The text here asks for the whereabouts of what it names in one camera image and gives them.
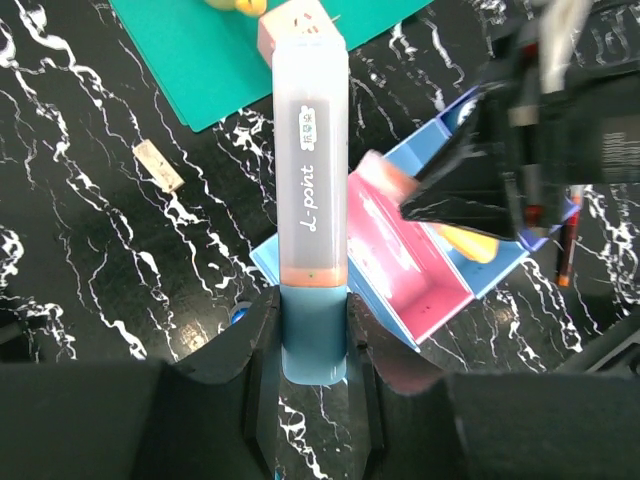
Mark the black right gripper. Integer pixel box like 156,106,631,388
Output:
399,1,639,241

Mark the orange highlighter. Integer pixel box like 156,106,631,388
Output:
356,150,499,264

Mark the blue round stamp bottle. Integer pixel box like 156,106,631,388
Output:
229,301,252,325

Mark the green cutting mat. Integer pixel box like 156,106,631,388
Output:
111,1,426,132

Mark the red gel pen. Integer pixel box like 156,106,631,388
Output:
557,185,584,287

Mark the pink plastic bin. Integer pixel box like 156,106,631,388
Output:
347,150,473,349

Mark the yellow mug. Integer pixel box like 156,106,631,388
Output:
205,0,268,17

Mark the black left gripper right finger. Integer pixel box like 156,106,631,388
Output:
347,295,639,479

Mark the pink cube socket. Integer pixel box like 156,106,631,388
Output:
257,0,339,66

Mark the small beige eraser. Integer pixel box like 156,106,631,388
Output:
132,139,184,194

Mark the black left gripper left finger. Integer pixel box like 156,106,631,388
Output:
1,287,280,479

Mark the blue grey highlighter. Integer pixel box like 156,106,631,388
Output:
272,34,349,385

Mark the light blue bin right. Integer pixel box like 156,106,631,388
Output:
385,120,528,299

